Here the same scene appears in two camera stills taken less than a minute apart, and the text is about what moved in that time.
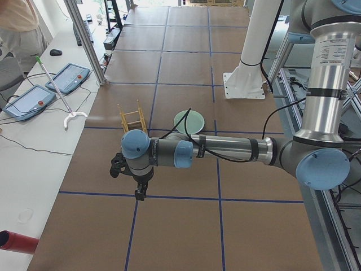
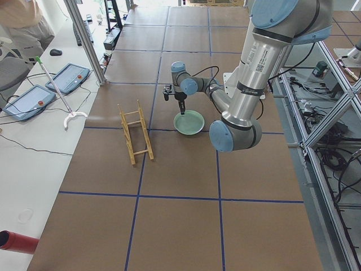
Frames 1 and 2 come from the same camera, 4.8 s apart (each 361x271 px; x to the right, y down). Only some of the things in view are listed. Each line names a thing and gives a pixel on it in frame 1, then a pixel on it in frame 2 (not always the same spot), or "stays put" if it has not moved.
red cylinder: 14,241 stays put
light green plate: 195,122 stays put
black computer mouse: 55,52 stays put
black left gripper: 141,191 to 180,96
